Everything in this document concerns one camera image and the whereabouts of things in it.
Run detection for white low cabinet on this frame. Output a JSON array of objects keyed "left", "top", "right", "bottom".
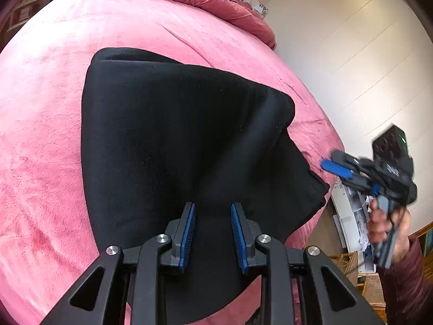
[{"left": 330, "top": 182, "right": 377, "bottom": 252}]

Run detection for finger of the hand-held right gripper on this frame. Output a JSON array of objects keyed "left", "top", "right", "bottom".
[
  {"left": 321, "top": 159, "right": 360, "bottom": 184},
  {"left": 331, "top": 150, "right": 361, "bottom": 167}
]

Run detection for person's right hand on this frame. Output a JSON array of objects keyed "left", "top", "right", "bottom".
[{"left": 367, "top": 198, "right": 412, "bottom": 263}]

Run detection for wicker chair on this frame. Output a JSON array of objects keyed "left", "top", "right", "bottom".
[{"left": 330, "top": 251, "right": 387, "bottom": 309}]

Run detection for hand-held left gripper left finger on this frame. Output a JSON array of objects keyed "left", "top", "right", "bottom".
[{"left": 39, "top": 202, "right": 197, "bottom": 325}]

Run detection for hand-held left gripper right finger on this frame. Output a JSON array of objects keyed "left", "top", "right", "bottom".
[{"left": 230, "top": 202, "right": 386, "bottom": 325}]

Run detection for black pants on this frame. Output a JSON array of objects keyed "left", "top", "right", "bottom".
[{"left": 80, "top": 47, "right": 330, "bottom": 325}]

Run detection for pink velvet bed cover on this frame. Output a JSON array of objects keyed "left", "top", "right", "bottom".
[{"left": 0, "top": 0, "right": 346, "bottom": 325}]

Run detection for person's right forearm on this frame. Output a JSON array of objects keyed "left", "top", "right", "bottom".
[{"left": 375, "top": 235, "right": 433, "bottom": 325}]

